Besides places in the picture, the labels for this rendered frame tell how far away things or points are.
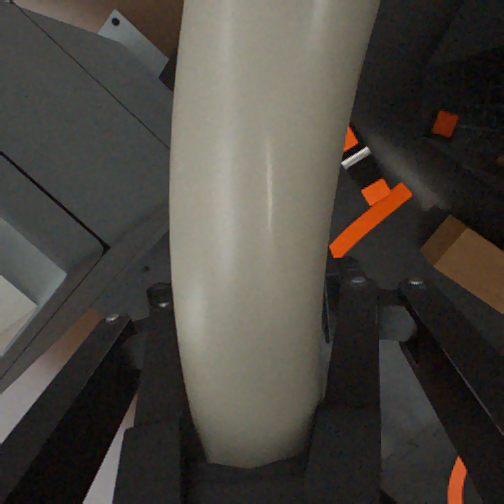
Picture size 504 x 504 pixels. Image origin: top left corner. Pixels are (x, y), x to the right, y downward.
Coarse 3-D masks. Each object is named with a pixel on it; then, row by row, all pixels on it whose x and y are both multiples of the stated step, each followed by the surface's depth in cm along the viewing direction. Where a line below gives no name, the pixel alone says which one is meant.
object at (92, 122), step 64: (0, 0) 55; (0, 64) 42; (64, 64) 56; (128, 64) 84; (0, 128) 34; (64, 128) 42; (128, 128) 57; (0, 192) 28; (64, 192) 34; (128, 192) 43; (0, 256) 28; (64, 256) 28; (128, 256) 60; (64, 320) 51; (0, 384) 44
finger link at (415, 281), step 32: (416, 288) 13; (416, 320) 12; (448, 320) 11; (416, 352) 13; (448, 352) 10; (480, 352) 9; (448, 384) 10; (480, 384) 8; (448, 416) 10; (480, 416) 8; (480, 448) 8; (480, 480) 8
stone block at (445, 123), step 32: (480, 0) 64; (448, 32) 69; (480, 32) 51; (448, 64) 55; (480, 64) 45; (448, 96) 56; (480, 96) 46; (448, 128) 58; (480, 128) 48; (480, 160) 54
